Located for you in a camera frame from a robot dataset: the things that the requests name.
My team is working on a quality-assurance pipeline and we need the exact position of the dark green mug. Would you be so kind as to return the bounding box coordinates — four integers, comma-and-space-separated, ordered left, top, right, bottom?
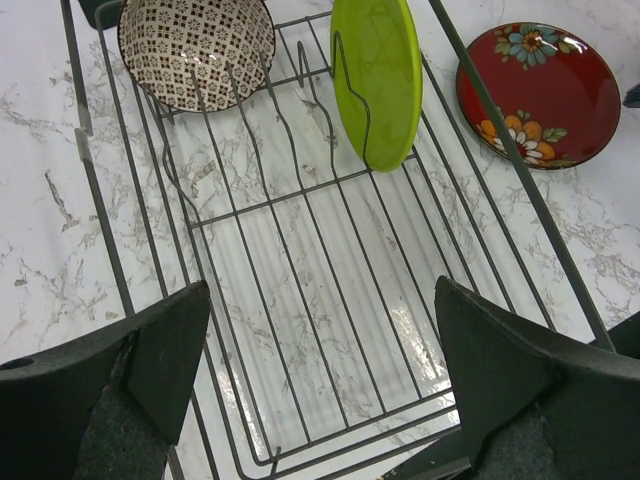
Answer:
623, 84, 640, 109

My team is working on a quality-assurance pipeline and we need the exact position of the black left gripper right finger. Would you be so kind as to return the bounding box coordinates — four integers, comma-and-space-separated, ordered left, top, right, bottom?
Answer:
435, 277, 639, 479

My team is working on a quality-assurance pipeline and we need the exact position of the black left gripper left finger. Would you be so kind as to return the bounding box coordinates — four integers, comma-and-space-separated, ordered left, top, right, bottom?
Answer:
1, 281, 210, 479

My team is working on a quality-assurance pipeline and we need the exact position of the patterned ceramic bowl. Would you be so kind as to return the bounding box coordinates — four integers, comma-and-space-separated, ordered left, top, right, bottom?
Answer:
117, 0, 276, 112

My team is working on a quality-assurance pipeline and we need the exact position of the dark wire dish rack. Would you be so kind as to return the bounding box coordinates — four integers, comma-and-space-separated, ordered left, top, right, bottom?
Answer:
61, 1, 602, 479

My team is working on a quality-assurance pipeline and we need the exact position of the red floral plate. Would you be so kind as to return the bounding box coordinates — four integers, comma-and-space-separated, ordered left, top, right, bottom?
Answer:
467, 22, 621, 170

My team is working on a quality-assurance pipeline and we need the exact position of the lime green plate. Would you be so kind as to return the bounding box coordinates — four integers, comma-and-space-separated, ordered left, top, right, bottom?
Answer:
330, 1, 423, 172

